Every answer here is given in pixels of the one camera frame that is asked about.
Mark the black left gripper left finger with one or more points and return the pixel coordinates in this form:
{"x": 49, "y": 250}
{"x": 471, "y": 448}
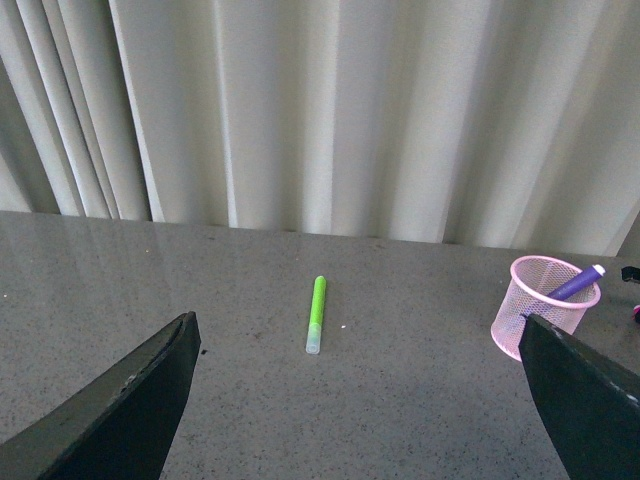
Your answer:
{"x": 122, "y": 424}

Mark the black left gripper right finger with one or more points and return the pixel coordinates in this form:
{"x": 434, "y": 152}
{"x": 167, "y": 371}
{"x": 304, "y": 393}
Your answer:
{"x": 630, "y": 274}

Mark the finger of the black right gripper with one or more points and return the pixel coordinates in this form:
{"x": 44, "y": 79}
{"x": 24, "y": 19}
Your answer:
{"x": 588, "y": 403}

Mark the purple marker pen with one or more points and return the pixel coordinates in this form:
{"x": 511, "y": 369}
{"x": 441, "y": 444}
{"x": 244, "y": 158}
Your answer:
{"x": 578, "y": 283}

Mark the pink mesh cup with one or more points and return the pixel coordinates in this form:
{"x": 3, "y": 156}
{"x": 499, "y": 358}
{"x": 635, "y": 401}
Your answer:
{"x": 532, "y": 278}

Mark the white pleated curtain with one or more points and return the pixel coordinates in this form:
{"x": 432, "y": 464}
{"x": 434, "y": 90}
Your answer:
{"x": 489, "y": 123}

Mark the green marker pen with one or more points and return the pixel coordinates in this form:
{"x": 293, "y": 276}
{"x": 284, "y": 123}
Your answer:
{"x": 316, "y": 316}

